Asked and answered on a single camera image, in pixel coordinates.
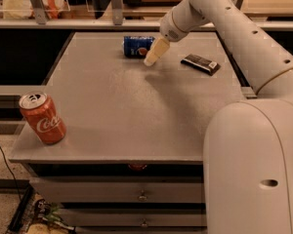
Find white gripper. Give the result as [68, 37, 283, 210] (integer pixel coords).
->
[144, 11, 188, 66]

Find blue pepsi can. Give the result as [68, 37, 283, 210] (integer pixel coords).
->
[122, 36, 154, 58]

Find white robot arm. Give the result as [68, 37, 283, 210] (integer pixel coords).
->
[145, 0, 293, 234]

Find red coke can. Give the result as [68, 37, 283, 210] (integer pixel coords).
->
[19, 91, 66, 144]

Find black snack bar wrapper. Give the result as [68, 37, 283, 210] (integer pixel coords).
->
[181, 54, 221, 76]

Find grey drawer cabinet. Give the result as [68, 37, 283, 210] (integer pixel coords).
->
[11, 32, 242, 234]

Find red object inside cabinet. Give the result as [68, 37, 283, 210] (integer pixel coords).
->
[128, 164, 147, 171]

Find upper grey drawer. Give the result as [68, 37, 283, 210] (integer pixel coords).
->
[30, 177, 205, 204]

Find grey drawer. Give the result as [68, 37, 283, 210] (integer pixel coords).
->
[60, 209, 207, 227]
[30, 177, 205, 204]

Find white plastic bag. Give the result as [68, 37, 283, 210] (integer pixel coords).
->
[3, 0, 66, 20]

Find lower grey drawer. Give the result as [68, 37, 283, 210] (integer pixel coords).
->
[60, 209, 207, 227]

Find snack bags on floor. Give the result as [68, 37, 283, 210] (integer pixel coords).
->
[25, 199, 75, 234]

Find black cable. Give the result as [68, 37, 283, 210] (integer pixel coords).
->
[0, 129, 23, 202]

